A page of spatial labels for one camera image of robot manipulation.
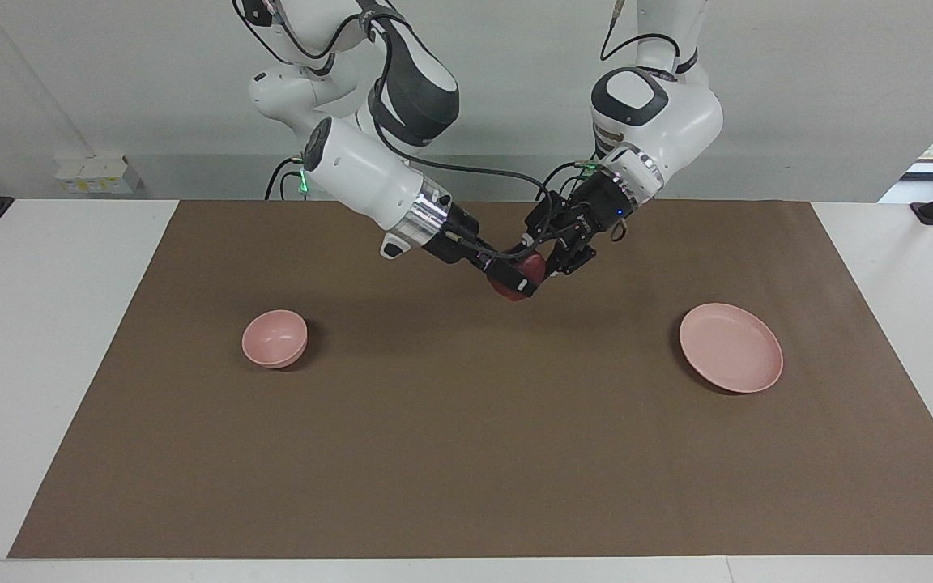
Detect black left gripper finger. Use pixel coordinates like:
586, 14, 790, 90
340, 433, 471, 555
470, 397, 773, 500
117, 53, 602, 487
547, 235, 598, 279
524, 192, 577, 245

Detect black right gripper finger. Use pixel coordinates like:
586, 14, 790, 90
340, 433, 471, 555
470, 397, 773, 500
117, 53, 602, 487
475, 239, 529, 264
483, 259, 540, 298

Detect dark red apple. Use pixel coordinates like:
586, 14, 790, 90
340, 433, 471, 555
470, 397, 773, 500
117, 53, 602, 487
489, 251, 549, 302

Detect pink plate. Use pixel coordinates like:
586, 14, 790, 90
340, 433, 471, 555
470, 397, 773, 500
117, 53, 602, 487
679, 303, 784, 395

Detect pink bowl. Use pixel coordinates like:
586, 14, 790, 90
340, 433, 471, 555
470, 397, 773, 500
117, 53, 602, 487
241, 309, 309, 370

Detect brown table mat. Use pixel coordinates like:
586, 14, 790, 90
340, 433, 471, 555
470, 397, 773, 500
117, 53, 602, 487
9, 200, 933, 560

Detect black left arm base cables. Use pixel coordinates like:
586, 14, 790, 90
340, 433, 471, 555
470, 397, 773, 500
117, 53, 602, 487
542, 159, 599, 200

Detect black arm base cables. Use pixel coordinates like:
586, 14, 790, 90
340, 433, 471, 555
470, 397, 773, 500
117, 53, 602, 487
542, 159, 599, 200
264, 156, 307, 202

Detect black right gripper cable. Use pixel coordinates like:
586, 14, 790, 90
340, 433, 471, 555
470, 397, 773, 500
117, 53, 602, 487
232, 0, 553, 262

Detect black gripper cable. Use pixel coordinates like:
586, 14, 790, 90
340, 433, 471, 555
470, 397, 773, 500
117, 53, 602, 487
232, 0, 553, 262
600, 0, 682, 244

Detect black right arm base cables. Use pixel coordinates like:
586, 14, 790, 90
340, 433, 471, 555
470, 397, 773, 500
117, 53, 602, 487
264, 156, 307, 202

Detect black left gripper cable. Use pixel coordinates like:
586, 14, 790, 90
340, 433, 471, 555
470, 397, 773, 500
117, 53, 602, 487
600, 0, 682, 244

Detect white wall power strip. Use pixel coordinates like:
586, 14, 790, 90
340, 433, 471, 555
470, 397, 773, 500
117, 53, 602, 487
55, 154, 143, 195

